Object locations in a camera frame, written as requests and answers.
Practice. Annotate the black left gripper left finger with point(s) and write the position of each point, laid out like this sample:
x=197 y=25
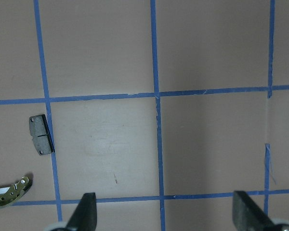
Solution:
x=84 y=217

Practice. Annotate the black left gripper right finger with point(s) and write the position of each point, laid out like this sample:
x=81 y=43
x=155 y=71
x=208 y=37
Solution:
x=247 y=216

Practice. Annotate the green brake shoe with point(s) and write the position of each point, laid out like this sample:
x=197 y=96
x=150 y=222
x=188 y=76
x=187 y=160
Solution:
x=10 y=194

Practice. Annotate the grey brake pad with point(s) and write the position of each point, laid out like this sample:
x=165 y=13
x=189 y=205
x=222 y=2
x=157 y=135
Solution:
x=40 y=134

